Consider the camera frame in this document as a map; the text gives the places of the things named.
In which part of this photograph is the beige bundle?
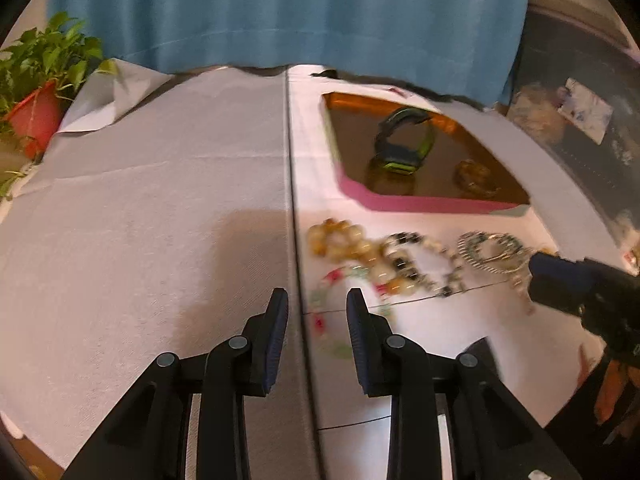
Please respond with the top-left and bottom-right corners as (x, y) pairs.
(510, 82), (566, 143)

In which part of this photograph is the black white bead bracelet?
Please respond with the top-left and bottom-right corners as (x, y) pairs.
(381, 231), (469, 299)

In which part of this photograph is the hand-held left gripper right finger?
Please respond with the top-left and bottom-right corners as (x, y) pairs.
(346, 287), (583, 480)

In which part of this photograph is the green red bead bracelet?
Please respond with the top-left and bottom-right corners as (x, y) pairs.
(306, 264), (397, 359)

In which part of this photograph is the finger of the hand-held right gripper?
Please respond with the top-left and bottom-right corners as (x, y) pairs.
(527, 279), (592, 317)
(530, 252), (594, 282)

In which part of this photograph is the yellow bead bracelet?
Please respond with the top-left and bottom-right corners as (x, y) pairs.
(306, 218), (397, 282)

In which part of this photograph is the grey tablecloth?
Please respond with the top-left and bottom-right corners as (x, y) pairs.
(0, 59), (323, 472)

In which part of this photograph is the pink jewelry tray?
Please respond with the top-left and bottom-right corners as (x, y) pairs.
(319, 91), (532, 218)

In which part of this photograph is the silver bracelet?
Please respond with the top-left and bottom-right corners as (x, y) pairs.
(456, 230), (540, 277)

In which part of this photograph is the blue curtain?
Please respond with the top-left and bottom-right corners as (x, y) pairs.
(47, 0), (533, 106)

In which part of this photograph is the white printed card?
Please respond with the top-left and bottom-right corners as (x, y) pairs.
(559, 77), (614, 142)

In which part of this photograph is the potted green plant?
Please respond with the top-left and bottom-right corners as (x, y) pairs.
(0, 11), (119, 202)

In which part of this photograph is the black green wristwatch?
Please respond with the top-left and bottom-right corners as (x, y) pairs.
(372, 107), (436, 176)

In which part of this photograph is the person's right hand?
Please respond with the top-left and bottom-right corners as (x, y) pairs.
(594, 356), (633, 427)

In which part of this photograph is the amber bracelet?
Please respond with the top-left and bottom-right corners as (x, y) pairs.
(452, 158), (502, 197)

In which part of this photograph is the dark cabinet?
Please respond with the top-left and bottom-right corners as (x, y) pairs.
(500, 0), (640, 273)

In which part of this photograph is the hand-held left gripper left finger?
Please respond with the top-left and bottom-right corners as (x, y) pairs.
(60, 287), (291, 480)

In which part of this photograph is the white tablecloth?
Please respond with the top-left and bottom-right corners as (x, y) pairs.
(287, 64), (626, 480)

